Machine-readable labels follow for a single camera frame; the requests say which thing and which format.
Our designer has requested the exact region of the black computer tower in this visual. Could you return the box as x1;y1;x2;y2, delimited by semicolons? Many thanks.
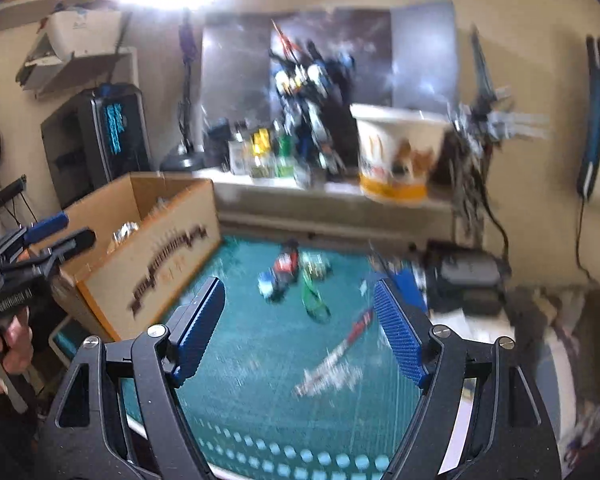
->
41;84;151;209

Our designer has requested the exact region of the green cap paint bottle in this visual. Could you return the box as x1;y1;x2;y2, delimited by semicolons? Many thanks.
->
275;134;294;178

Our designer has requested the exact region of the red black paint can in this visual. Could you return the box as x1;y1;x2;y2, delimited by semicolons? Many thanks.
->
258;240;300;301

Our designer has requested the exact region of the McDonalds paper bucket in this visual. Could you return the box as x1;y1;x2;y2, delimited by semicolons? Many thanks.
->
350;104;451;206

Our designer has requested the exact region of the black desk lamp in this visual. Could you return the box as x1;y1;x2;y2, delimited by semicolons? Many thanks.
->
114;0;242;172

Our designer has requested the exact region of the white desk riser shelf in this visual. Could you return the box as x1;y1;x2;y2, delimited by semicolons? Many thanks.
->
194;168;452;245

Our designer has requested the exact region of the blue sanding block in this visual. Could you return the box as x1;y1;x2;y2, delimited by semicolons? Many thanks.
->
365;266;428;313

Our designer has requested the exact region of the left hand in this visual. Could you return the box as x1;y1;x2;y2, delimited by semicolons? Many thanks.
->
0;308;33;394

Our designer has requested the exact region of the black plastic case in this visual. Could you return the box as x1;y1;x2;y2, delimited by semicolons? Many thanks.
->
420;240;512;315

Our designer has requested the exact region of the silver winged robot model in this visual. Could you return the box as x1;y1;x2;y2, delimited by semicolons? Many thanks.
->
450;27;548;247

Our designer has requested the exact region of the green rubber band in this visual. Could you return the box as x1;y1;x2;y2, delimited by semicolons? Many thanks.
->
301;270;332;324

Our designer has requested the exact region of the blue white robot model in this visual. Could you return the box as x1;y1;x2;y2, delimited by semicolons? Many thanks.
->
268;23;360;180

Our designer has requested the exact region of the wall shelf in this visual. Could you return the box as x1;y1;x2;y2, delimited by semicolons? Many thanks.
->
0;0;138;96

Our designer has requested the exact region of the brown cardboard box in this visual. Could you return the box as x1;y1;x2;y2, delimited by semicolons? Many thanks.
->
52;172;221;341

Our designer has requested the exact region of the dark storm backdrop board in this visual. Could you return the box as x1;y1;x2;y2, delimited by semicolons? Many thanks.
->
199;0;462;162

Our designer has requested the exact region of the white printer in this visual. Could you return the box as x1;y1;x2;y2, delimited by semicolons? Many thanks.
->
16;8;122;96

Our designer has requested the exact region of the green cutting mat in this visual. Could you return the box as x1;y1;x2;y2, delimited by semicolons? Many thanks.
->
178;237;419;479

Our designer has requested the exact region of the red white hobby knife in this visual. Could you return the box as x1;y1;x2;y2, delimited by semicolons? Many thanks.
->
294;308;374;396

